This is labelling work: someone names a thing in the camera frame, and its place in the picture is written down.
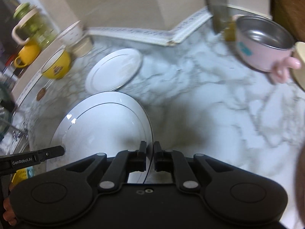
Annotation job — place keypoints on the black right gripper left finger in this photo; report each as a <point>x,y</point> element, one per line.
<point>119,168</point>

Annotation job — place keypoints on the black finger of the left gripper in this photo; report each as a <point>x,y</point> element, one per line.
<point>50,153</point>

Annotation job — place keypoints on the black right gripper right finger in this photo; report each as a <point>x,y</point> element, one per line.
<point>176,164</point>

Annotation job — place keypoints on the large white plate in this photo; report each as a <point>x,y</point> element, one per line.
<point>107,122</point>

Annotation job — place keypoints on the pink steel-lined pot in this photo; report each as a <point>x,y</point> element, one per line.
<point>265,46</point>

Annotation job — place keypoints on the person's hand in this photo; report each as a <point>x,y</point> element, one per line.
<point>9,215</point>

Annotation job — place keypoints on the yellow bowl with print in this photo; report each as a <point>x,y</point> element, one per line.
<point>57,66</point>

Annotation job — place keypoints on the small white plate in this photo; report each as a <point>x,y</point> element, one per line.
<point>113,71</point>

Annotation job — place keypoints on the yellow mug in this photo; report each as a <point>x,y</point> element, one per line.
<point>27,55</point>

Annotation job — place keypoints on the small beige cup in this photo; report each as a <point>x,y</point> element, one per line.
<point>83,47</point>

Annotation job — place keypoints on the white patterned bowl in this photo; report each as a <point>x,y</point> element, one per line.
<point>72,34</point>

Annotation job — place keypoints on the glass jar with green lid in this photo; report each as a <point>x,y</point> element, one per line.
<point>32,26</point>

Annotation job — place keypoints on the cream ceramic bowl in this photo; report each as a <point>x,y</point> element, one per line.
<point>299,54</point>

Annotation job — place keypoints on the cleaver with wooden handle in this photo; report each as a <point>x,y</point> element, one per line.
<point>220,12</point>

